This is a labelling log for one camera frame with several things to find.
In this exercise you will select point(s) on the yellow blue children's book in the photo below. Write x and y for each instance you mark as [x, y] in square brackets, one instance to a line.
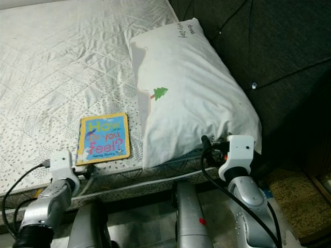
[103, 138]

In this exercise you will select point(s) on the white pillow with green tree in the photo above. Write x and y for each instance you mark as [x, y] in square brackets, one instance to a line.
[196, 77]

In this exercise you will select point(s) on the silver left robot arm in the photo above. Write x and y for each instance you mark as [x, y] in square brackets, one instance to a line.
[46, 206]

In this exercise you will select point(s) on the grey left robot leg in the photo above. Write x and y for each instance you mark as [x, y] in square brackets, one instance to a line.
[90, 227]

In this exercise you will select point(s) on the dark tufted headboard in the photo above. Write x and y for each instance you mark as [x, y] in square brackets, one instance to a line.
[284, 41]

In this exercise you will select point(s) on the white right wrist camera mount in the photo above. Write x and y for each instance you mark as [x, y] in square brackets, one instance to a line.
[240, 150]

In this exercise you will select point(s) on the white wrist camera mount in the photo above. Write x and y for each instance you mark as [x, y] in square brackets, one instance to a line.
[240, 150]
[61, 163]

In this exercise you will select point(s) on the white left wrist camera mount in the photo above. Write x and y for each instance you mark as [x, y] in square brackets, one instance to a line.
[61, 163]

